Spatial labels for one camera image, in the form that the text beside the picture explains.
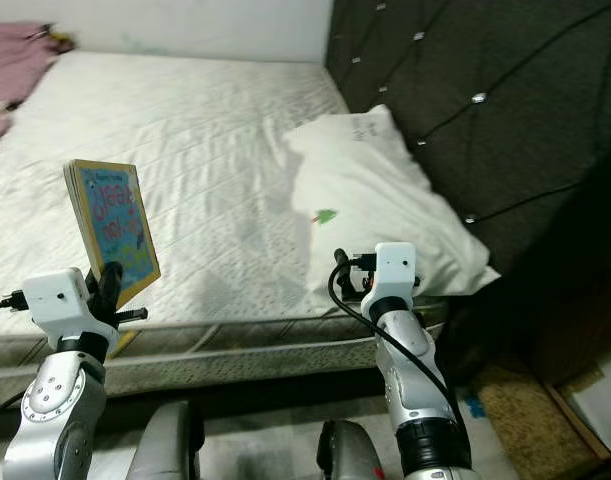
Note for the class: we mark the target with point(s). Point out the dark tufted headboard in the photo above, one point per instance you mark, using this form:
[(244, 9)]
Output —
[(525, 120)]

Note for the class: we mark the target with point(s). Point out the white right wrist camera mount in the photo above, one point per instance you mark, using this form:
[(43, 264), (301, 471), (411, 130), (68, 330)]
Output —
[(393, 268)]

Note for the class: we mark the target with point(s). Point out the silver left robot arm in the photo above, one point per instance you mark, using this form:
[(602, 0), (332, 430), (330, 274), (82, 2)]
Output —
[(60, 410)]

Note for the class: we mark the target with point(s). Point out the brown woven mat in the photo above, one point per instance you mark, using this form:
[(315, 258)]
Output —
[(525, 420)]

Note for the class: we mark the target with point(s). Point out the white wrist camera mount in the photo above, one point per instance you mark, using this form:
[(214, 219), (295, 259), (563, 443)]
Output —
[(393, 268), (55, 300)]

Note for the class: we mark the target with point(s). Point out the silver robot right leg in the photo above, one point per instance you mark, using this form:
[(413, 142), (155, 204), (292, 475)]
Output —
[(350, 455)]

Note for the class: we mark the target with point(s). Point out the quilted white mattress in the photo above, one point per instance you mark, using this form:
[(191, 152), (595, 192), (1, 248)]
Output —
[(205, 110)]

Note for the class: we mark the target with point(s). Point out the white pillow with tree print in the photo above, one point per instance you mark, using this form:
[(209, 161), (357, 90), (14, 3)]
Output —
[(385, 190)]

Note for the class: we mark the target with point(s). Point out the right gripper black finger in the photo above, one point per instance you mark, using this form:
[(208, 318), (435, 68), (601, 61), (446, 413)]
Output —
[(340, 262)]

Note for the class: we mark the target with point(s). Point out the pink Mickey Mouse blanket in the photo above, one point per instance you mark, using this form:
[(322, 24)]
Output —
[(10, 70)]

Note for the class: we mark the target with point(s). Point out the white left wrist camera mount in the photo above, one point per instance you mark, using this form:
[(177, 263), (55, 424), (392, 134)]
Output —
[(55, 300)]

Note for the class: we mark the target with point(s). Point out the dark bed base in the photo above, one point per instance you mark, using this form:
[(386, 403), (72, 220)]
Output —
[(245, 395)]

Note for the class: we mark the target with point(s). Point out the blue yellow children's book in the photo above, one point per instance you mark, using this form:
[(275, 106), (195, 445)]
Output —
[(115, 220)]

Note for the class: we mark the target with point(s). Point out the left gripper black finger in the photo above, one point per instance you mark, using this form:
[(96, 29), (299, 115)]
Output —
[(110, 282)]

